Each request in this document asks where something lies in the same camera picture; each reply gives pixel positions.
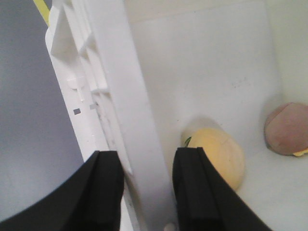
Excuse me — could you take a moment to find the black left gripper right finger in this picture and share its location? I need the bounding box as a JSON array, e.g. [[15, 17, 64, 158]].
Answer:
[[172, 147, 270, 231]]

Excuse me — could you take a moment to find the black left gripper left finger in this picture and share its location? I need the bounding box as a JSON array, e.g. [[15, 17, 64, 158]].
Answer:
[[0, 151, 124, 231]]

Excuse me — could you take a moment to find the cream yellow plush toy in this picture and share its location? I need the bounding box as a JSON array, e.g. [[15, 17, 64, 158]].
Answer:
[[184, 128, 245, 190]]

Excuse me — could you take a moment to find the pink plush toy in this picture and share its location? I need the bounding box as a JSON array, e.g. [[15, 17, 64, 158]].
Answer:
[[264, 102, 308, 156]]

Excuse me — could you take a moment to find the white plastic tote box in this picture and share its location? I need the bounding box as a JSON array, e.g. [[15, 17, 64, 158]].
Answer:
[[45, 0, 308, 231]]

